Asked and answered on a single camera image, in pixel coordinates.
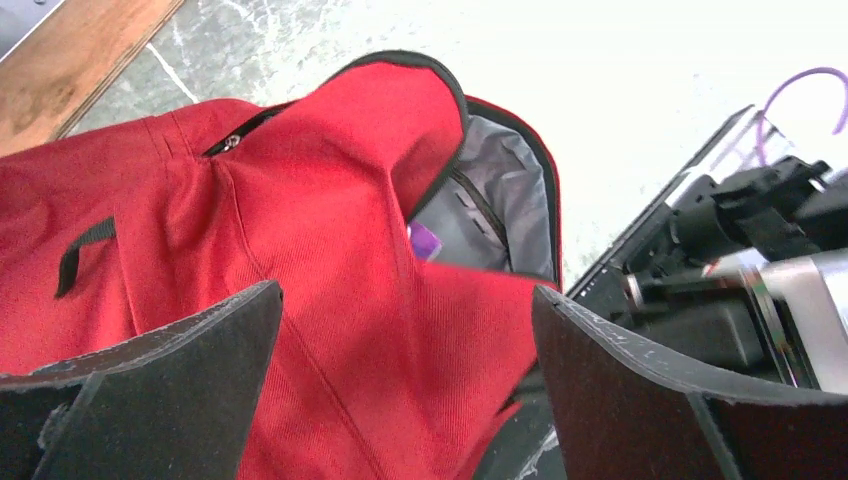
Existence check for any red student backpack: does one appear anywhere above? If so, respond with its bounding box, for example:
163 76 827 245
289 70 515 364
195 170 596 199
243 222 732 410
1 51 561 479

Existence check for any wooden board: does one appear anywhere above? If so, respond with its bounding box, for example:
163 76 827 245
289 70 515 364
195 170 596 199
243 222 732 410
1 0 182 156

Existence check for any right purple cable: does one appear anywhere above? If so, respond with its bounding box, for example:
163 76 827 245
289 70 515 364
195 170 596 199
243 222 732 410
755 66 848 167

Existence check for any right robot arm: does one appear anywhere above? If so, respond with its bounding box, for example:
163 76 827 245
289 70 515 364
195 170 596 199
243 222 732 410
612 156 847 394

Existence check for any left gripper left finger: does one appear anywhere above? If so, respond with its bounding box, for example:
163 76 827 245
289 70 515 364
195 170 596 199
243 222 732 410
1 281 283 479

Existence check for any orange Roald Dahl book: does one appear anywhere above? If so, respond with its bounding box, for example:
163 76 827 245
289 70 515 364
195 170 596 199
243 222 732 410
407 222 443 261

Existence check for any grey rack-mount device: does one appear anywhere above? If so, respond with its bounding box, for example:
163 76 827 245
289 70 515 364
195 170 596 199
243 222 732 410
0 0 64 61

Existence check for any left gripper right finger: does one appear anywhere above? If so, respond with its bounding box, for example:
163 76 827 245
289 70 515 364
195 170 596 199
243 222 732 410
532 286 847 479

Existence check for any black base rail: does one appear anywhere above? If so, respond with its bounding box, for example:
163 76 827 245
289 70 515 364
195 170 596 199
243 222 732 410
571 106 828 386

